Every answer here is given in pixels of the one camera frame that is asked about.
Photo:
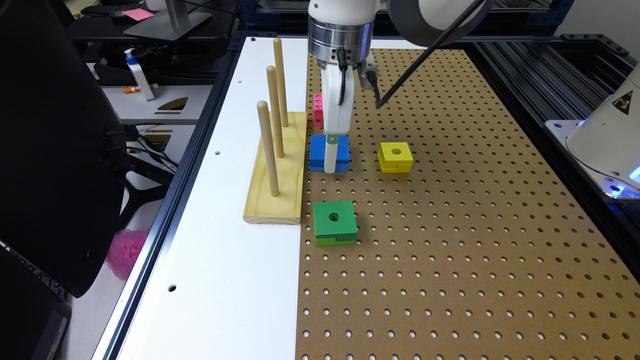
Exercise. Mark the pink fluffy ball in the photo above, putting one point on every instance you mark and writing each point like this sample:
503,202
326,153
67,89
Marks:
124,251

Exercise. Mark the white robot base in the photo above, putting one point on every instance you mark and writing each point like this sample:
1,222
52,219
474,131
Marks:
606,143

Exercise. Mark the orange marker pen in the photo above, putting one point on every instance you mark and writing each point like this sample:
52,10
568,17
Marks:
138,89

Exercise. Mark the blue block with hole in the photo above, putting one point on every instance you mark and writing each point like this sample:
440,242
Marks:
317,153

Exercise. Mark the near wooden peg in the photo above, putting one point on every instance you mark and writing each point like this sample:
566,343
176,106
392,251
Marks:
268,147

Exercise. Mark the middle wooden peg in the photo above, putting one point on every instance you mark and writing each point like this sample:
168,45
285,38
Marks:
275,111

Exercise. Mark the pink studded cube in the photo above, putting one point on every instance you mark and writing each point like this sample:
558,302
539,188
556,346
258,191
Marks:
318,115

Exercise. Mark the silver monitor stand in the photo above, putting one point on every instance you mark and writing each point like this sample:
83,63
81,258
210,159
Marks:
170,22

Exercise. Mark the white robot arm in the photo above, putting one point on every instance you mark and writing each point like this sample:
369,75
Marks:
339,37

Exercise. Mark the far wooden peg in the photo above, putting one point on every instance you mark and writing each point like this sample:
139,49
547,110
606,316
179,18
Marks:
281,84

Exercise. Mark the yellow block with hole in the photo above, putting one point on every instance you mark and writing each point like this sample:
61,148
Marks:
395,157

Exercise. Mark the wooden peg base board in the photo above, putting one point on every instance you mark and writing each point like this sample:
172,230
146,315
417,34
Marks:
261,207

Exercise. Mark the black monitor back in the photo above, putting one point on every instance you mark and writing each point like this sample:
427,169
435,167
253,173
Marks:
63,158

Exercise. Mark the green block with hole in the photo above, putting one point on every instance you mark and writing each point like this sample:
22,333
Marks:
334,223

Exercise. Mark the white blue-capped bottle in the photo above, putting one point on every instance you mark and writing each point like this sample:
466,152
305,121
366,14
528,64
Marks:
138,74

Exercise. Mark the pink sticky note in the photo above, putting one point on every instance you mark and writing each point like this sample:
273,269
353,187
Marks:
138,14

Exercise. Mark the wooden peg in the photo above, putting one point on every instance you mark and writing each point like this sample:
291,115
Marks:
268,147
281,84
275,111

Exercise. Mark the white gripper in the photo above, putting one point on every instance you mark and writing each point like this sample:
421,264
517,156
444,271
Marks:
338,91

